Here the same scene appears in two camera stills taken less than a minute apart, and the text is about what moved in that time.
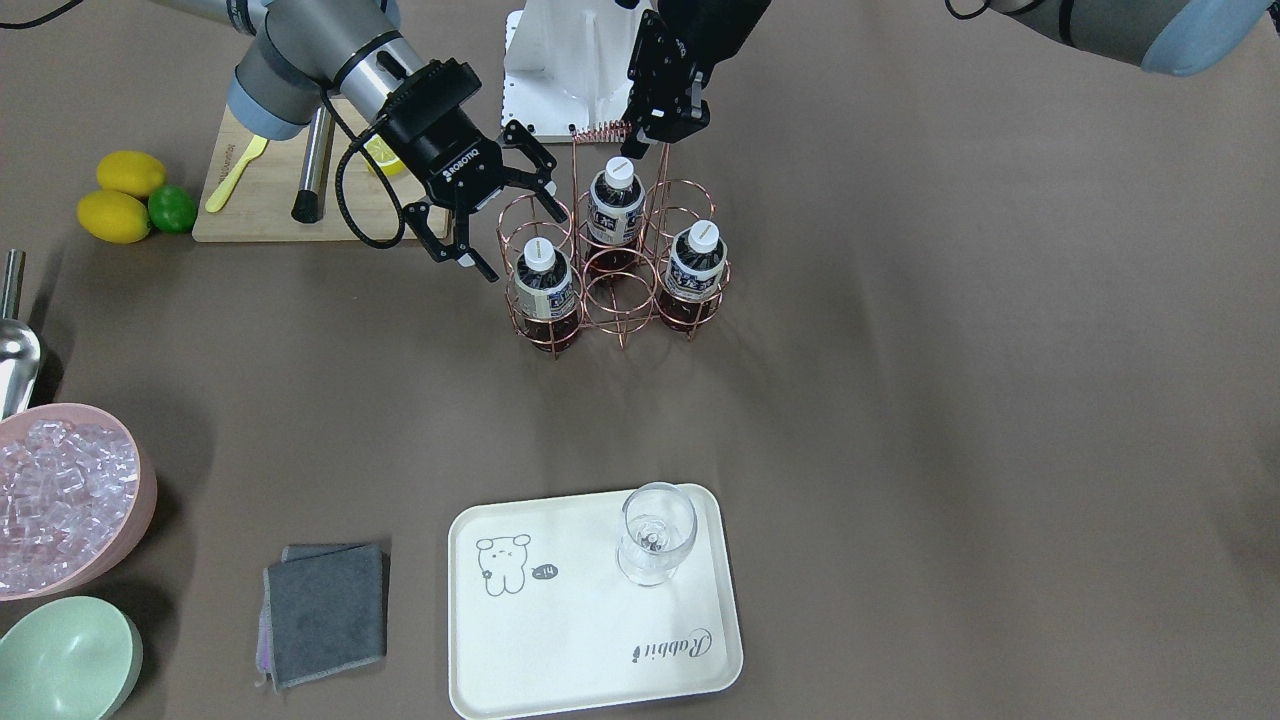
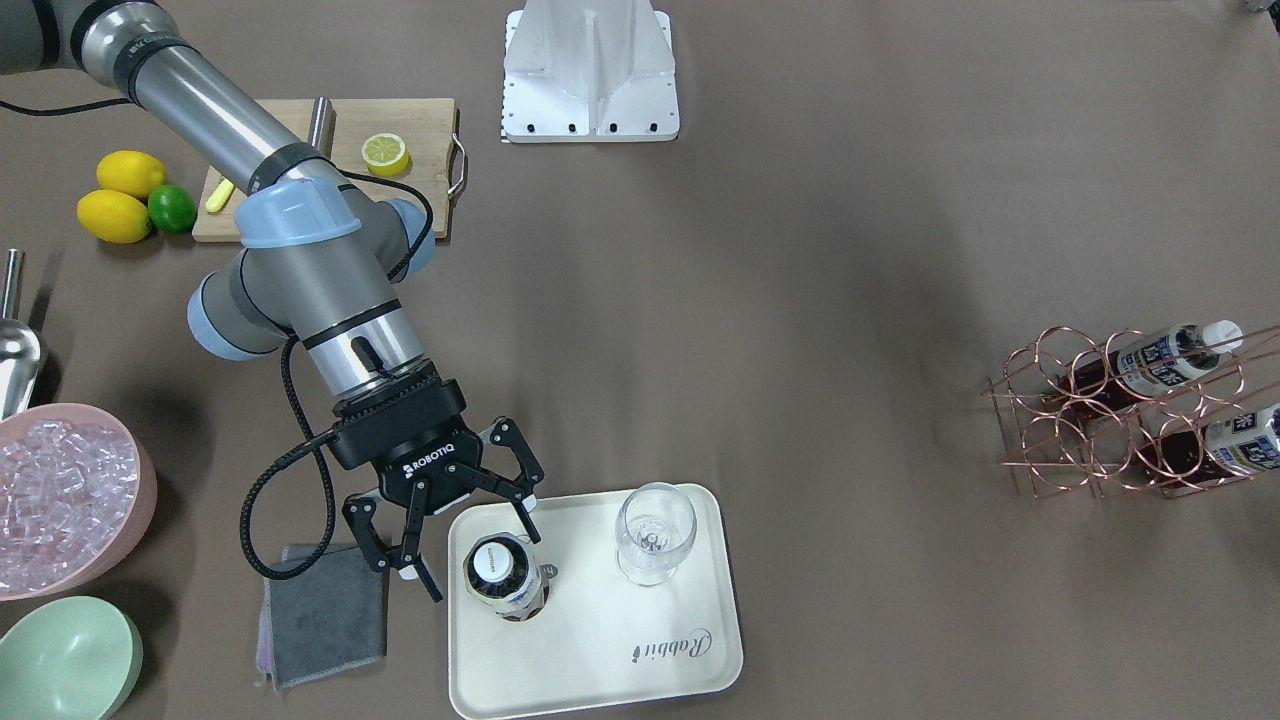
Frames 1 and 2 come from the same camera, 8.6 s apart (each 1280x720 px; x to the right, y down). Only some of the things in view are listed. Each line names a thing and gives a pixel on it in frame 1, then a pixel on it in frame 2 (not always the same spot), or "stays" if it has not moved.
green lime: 172,208 stays
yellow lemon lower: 114,216 stays
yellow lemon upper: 130,171 stays
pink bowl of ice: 78,492 stays
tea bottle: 694,277 → 1202,457
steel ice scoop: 19,344 stays
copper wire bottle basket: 629,251 → 1140,416
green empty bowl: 67,658 stays
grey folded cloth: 325,610 stays
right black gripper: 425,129 → 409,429
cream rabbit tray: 542,620 stays
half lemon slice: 384,155 stays
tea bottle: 544,295 → 502,570
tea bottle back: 615,216 → 1158,362
